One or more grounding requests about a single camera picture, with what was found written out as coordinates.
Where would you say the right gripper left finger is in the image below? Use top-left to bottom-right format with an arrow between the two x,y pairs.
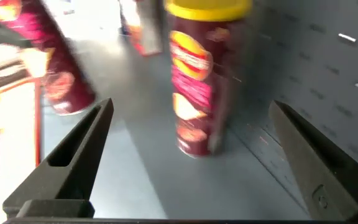
2,98 -> 115,219

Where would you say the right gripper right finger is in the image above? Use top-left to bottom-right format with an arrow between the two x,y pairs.
268,100 -> 358,222

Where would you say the maroon chip can yellow lid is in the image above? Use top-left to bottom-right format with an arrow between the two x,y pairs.
164,0 -> 254,158

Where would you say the grey shop shelf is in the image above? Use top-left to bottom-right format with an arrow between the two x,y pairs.
40,0 -> 358,222

